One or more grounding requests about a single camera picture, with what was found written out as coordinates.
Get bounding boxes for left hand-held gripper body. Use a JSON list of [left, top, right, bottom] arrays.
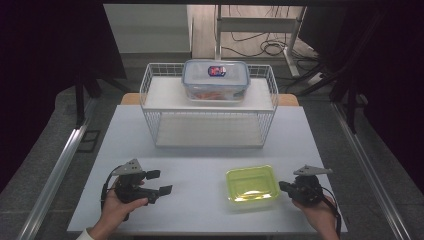
[[111, 158, 161, 205]]

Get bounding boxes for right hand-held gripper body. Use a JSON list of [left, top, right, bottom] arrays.
[[286, 164, 334, 206]]

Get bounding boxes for clear container with green lid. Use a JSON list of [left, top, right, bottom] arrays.
[[225, 164, 282, 212]]

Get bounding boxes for white wire shelf rack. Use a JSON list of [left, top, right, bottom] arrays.
[[139, 62, 280, 150]]

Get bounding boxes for clear container with blue-rimmed lid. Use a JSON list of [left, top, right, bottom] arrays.
[[181, 59, 252, 103]]

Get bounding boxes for person's left hand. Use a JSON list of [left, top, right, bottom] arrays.
[[96, 179, 150, 234]]

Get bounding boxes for person's right hand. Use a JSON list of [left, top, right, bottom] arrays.
[[292, 194, 338, 234]]

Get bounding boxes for black floor plate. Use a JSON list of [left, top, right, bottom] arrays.
[[77, 129, 101, 154]]

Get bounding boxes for white sleeve cuff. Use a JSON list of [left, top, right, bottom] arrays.
[[75, 228, 96, 240]]

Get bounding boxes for wooden table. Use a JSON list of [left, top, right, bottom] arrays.
[[119, 92, 300, 108]]

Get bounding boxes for black metal stand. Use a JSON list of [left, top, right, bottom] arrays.
[[73, 78, 103, 129], [329, 74, 369, 135]]

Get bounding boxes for black curtain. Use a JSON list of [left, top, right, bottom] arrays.
[[0, 0, 128, 196], [298, 4, 424, 186]]

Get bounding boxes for white cabinet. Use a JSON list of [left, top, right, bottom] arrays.
[[103, 3, 193, 55]]

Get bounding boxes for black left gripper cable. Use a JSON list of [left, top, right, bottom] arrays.
[[100, 165, 123, 222]]

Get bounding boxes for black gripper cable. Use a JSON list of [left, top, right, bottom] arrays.
[[320, 186, 343, 240], [100, 165, 123, 222]]

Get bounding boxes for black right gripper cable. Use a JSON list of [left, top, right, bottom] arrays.
[[320, 186, 343, 240]]

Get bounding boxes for aluminium floor rail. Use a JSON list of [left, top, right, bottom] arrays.
[[18, 98, 98, 240], [331, 101, 407, 240]]

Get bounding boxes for black floor cables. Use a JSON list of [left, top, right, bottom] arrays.
[[221, 5, 322, 63]]

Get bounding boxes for white metal desk frame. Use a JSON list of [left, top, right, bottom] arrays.
[[214, 4, 308, 80]]

